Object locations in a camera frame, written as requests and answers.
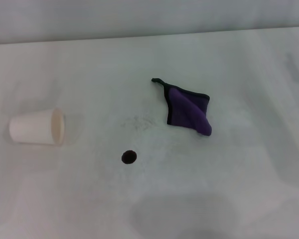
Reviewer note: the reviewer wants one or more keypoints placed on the purple rag with black trim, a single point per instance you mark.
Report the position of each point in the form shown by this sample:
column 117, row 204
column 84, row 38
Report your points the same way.
column 187, row 109

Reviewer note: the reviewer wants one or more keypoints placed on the white paper cup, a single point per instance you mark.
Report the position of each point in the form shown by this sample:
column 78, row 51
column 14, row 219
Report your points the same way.
column 32, row 128

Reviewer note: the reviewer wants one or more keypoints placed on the black liquid stain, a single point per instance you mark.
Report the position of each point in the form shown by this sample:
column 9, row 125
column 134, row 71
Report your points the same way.
column 129, row 157

